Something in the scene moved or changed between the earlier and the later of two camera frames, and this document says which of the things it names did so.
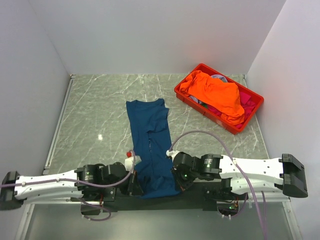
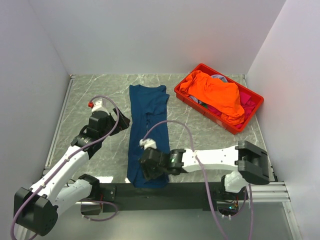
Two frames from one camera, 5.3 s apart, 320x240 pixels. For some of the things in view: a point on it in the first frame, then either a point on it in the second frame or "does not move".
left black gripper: x=134 y=187 -> x=123 y=123
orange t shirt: x=224 y=97 does not move
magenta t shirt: x=248 y=105 does not move
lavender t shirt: x=220 y=77 does not move
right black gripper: x=183 y=185 -> x=147 y=173
